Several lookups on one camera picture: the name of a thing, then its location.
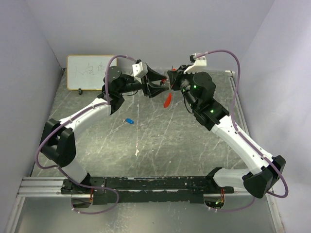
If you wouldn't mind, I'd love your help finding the blue tagged key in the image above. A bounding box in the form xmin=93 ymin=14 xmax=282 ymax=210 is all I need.
xmin=124 ymin=118 xmax=134 ymax=125

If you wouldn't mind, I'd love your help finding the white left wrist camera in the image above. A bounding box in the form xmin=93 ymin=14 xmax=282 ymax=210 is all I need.
xmin=132 ymin=62 xmax=148 ymax=78

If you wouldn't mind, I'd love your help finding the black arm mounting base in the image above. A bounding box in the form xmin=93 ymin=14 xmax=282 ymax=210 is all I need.
xmin=60 ymin=176 xmax=234 ymax=205

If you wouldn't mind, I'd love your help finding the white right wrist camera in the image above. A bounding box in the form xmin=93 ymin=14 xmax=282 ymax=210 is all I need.
xmin=184 ymin=53 xmax=207 ymax=74

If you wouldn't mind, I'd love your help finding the small whiteboard with yellow frame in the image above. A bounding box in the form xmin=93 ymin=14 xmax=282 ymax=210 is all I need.
xmin=66 ymin=55 xmax=113 ymax=91

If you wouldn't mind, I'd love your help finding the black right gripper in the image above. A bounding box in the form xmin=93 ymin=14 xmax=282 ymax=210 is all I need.
xmin=168 ymin=65 xmax=198 ymax=110

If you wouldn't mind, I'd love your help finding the grey keyring holder red handle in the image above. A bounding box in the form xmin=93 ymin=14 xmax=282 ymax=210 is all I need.
xmin=160 ymin=79 xmax=173 ymax=108

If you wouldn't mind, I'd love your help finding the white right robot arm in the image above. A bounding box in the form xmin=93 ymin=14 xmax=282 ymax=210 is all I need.
xmin=168 ymin=70 xmax=286 ymax=199

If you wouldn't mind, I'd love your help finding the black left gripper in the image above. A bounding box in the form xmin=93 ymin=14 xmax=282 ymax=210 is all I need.
xmin=118 ymin=65 xmax=170 ymax=99

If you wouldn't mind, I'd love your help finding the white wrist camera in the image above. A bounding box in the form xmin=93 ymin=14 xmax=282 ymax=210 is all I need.
xmin=184 ymin=53 xmax=207 ymax=74
xmin=132 ymin=62 xmax=148 ymax=78

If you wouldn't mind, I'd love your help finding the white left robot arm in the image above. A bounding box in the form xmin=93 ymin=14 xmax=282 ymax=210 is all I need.
xmin=38 ymin=64 xmax=169 ymax=194

